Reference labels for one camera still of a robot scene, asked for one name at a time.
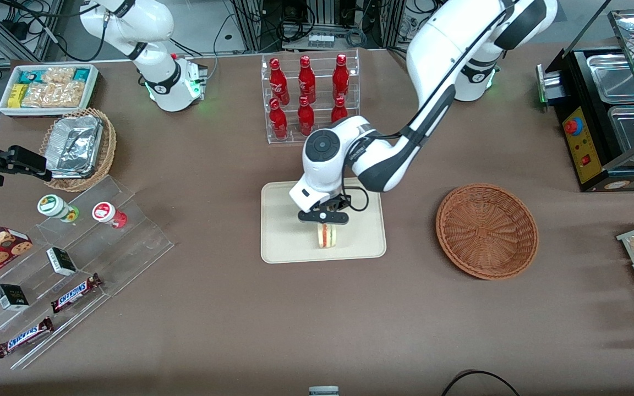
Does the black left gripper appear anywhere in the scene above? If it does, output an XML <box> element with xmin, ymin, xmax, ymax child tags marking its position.
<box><xmin>317</xmin><ymin>194</ymin><xmax>349</xmax><ymax>214</ymax></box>

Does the triangle sandwich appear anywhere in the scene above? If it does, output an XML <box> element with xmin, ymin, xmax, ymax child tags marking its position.
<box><xmin>317</xmin><ymin>223</ymin><xmax>337</xmax><ymax>249</ymax></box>

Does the cream rectangular tray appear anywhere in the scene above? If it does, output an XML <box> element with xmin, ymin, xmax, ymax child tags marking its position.
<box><xmin>260</xmin><ymin>176</ymin><xmax>387</xmax><ymax>265</ymax></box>

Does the light wicker basket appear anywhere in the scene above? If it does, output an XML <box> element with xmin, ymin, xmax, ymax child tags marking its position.
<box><xmin>39</xmin><ymin>107</ymin><xmax>117</xmax><ymax>193</ymax></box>

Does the brown wicker basket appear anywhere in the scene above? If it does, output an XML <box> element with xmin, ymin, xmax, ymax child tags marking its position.
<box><xmin>435</xmin><ymin>183</ymin><xmax>539</xmax><ymax>281</ymax></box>

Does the white snack bin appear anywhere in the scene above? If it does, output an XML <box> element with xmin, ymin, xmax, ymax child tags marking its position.
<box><xmin>0</xmin><ymin>63</ymin><xmax>100</xmax><ymax>119</ymax></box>

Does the green-lid sunflower jar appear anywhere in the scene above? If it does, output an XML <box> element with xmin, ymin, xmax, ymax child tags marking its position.
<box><xmin>37</xmin><ymin>194</ymin><xmax>80</xmax><ymax>223</ymax></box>

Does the silver foil package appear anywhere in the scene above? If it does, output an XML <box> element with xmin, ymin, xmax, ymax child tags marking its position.
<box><xmin>46</xmin><ymin>114</ymin><xmax>104</xmax><ymax>180</ymax></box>

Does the yellow snack packet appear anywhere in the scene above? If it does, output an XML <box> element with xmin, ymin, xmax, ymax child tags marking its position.
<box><xmin>8</xmin><ymin>84</ymin><xmax>29</xmax><ymax>108</ymax></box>

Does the clear acrylic bottle rack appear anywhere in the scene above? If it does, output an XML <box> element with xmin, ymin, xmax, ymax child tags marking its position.
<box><xmin>261</xmin><ymin>49</ymin><xmax>360</xmax><ymax>145</ymax></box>

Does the red cola bottle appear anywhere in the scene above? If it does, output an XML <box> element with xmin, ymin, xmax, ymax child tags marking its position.
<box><xmin>330</xmin><ymin>96</ymin><xmax>349</xmax><ymax>138</ymax></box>
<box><xmin>297</xmin><ymin>95</ymin><xmax>316</xmax><ymax>137</ymax></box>
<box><xmin>332</xmin><ymin>53</ymin><xmax>350</xmax><ymax>100</ymax></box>
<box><xmin>269</xmin><ymin>57</ymin><xmax>290</xmax><ymax>102</ymax></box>
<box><xmin>269</xmin><ymin>98</ymin><xmax>289</xmax><ymax>140</ymax></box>
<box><xmin>297</xmin><ymin>55</ymin><xmax>317</xmax><ymax>101</ymax></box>

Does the red-lid jar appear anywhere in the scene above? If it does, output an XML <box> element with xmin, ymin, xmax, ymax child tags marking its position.
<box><xmin>91</xmin><ymin>201</ymin><xmax>128</xmax><ymax>229</ymax></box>

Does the small black carton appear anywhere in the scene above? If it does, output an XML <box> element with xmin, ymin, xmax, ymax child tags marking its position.
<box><xmin>46</xmin><ymin>247</ymin><xmax>78</xmax><ymax>277</ymax></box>
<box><xmin>0</xmin><ymin>283</ymin><xmax>30</xmax><ymax>312</ymax></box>

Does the Snickers chocolate bar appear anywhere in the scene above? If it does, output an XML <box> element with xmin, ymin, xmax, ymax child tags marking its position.
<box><xmin>0</xmin><ymin>316</ymin><xmax>54</xmax><ymax>359</ymax></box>
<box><xmin>51</xmin><ymin>273</ymin><xmax>103</xmax><ymax>314</ymax></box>

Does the clear acrylic stepped stand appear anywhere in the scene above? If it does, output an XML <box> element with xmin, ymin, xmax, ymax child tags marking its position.
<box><xmin>0</xmin><ymin>175</ymin><xmax>176</xmax><ymax>370</ymax></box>

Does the black food warmer machine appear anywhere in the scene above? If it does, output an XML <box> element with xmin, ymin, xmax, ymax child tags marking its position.
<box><xmin>536</xmin><ymin>8</ymin><xmax>634</xmax><ymax>193</ymax></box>

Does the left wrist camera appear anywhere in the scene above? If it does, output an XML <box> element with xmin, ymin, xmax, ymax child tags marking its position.
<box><xmin>297</xmin><ymin>211</ymin><xmax>349</xmax><ymax>225</ymax></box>

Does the aluminium frame post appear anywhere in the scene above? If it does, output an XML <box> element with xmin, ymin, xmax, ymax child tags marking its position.
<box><xmin>232</xmin><ymin>0</ymin><xmax>263</xmax><ymax>53</ymax></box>
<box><xmin>373</xmin><ymin>0</ymin><xmax>406</xmax><ymax>49</ymax></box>

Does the black looped cable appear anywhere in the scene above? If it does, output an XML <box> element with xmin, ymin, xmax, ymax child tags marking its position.
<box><xmin>441</xmin><ymin>370</ymin><xmax>521</xmax><ymax>396</ymax></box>

